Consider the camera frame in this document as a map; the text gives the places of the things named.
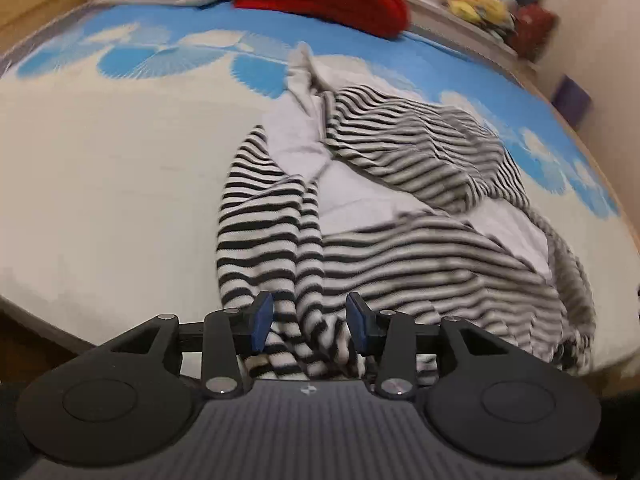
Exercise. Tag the blue cream patterned bed sheet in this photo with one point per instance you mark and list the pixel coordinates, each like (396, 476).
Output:
(100, 185)

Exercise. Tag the white window sill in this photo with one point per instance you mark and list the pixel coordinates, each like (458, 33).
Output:
(450, 25)

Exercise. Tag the black white striped top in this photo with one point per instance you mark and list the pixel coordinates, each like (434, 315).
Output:
(400, 270)

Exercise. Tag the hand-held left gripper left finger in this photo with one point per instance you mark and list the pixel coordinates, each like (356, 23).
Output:
(262, 322)

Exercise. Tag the red cushion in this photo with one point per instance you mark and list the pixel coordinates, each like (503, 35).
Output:
(536, 30)

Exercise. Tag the yellow plush toy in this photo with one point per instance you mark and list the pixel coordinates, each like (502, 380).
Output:
(475, 5)

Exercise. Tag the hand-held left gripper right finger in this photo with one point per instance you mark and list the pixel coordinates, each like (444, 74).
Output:
(357, 322)

